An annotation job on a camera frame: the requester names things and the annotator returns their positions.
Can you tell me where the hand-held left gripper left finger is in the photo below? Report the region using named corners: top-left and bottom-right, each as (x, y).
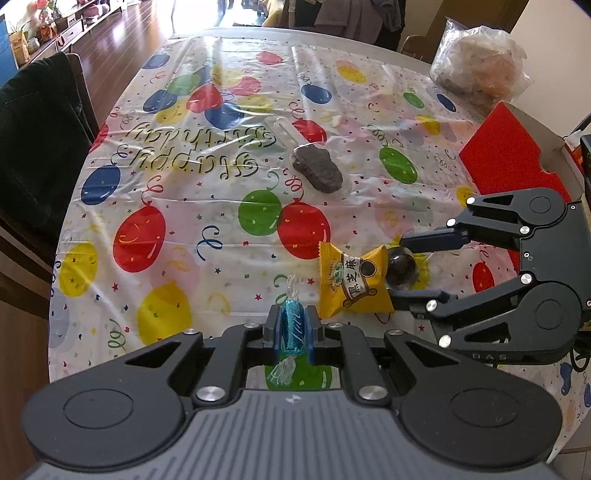
top-left (124, 305), bottom-right (285, 405)

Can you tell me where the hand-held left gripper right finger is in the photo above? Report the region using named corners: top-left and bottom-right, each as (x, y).
top-left (305, 306), bottom-right (457, 403)

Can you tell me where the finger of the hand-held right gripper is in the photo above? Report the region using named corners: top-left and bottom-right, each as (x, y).
top-left (392, 271), bottom-right (537, 348)
top-left (400, 191), bottom-right (533, 256)

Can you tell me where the blue candy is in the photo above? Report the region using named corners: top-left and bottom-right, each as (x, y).
top-left (265, 274), bottom-right (306, 386)

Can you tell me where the yellow snack packet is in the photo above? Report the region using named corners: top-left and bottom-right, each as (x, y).
top-left (318, 241), bottom-right (397, 319)

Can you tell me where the dark ball candy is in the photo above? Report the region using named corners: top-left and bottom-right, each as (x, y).
top-left (384, 246), bottom-right (423, 291)

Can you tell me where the red cardboard box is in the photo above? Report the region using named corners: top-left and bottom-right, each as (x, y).
top-left (458, 102), bottom-right (591, 274)

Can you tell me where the dark brown bar in wrapper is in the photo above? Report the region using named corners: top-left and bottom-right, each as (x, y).
top-left (265, 115), bottom-right (349, 195)

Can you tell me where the balloon print tablecloth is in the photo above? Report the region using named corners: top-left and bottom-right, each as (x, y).
top-left (48, 28), bottom-right (591, 455)

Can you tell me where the clear plastic bag of bread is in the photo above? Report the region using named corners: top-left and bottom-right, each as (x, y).
top-left (428, 16), bottom-right (533, 112)

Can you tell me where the wooden chair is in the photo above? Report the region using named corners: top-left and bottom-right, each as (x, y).
top-left (401, 34), bottom-right (437, 62)

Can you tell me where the dark chair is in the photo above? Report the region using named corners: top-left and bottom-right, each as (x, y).
top-left (0, 52), bottom-right (100, 243)

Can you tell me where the low media cabinet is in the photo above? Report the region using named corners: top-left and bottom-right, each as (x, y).
top-left (0, 0), bottom-right (122, 71)

